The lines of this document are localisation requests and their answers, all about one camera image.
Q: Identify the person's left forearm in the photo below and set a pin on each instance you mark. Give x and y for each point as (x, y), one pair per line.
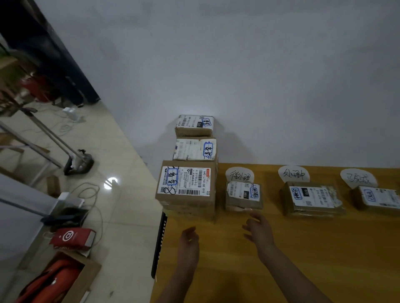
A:
(181, 287)

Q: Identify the cardboard box with taped label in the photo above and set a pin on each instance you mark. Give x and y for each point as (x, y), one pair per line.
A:
(195, 149)

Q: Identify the black stand base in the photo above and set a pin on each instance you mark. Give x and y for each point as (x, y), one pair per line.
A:
(79, 164)

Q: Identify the person's right fingers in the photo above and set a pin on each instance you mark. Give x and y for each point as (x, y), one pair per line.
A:
(251, 223)

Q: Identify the white handwritten paper sign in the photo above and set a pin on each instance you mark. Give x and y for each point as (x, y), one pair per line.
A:
(358, 178)
(240, 175)
(293, 173)

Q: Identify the large labelled cardboard box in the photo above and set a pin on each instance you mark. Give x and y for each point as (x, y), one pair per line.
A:
(187, 185)

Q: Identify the brown parcel with white label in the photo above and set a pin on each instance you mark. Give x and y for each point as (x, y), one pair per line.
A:
(378, 199)

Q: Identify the small labelled cardboard box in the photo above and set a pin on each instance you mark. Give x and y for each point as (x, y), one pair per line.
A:
(194, 125)

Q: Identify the metal stand pole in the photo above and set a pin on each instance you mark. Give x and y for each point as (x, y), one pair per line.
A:
(43, 128)

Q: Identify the flat cardboard box under stack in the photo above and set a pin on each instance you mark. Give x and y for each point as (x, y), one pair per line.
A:
(190, 213)

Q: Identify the black perforated edge strip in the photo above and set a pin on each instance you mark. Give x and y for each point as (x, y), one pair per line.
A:
(158, 243)

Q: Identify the person's left hand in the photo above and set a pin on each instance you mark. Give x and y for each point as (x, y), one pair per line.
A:
(188, 252)

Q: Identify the wide taped brown parcel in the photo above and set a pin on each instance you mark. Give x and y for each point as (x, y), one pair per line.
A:
(312, 199)

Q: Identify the small taped brown parcel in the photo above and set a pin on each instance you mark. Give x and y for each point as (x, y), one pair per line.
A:
(243, 197)

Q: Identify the small brown cardboard box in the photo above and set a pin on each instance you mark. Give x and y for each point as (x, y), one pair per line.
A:
(53, 186)

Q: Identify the orange bag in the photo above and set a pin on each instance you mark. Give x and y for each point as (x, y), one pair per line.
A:
(50, 281)

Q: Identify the person's right hand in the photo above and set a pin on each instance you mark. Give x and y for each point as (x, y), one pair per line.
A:
(263, 232)

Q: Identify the white table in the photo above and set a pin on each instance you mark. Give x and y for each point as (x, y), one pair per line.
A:
(23, 215)

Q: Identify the black flat device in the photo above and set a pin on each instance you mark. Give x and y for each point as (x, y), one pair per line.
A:
(67, 216)

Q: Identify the open cardboard box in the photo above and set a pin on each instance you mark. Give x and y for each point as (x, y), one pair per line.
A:
(82, 277)

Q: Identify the white power adapter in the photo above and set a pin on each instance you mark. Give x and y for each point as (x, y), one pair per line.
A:
(71, 199)

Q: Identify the white power strip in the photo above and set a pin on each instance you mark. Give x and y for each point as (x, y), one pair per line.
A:
(72, 114)

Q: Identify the red bag with white logo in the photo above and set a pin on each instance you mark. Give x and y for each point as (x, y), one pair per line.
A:
(72, 238)

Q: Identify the person's right forearm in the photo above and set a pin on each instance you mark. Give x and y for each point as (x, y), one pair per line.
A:
(290, 276)

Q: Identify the person's left fingers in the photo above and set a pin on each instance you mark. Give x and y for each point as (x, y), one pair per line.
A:
(188, 233)

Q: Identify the dark cabinet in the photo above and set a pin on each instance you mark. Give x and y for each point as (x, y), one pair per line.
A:
(47, 46)

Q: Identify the red container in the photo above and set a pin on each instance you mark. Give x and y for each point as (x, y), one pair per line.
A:
(37, 87)

